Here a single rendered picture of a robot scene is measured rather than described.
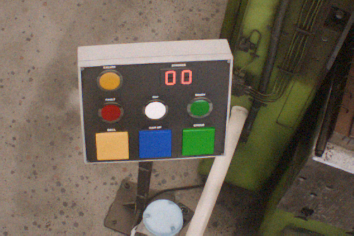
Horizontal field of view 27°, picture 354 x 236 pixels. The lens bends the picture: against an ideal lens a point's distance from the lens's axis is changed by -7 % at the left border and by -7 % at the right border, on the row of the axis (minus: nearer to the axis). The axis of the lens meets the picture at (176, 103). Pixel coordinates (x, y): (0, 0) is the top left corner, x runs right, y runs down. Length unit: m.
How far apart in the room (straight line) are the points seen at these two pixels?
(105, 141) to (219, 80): 0.30
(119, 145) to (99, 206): 1.03
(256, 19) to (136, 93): 0.35
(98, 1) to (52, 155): 0.70
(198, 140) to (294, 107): 0.46
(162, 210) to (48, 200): 1.40
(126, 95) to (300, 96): 0.58
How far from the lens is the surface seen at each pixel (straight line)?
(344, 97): 1.97
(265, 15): 1.82
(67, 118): 2.93
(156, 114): 1.75
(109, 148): 1.80
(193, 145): 1.82
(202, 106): 1.76
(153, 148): 1.81
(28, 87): 3.00
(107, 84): 1.70
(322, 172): 2.02
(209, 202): 2.16
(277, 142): 2.41
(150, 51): 1.71
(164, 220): 1.45
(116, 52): 1.71
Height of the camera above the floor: 2.68
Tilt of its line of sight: 65 degrees down
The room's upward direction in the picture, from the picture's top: 10 degrees clockwise
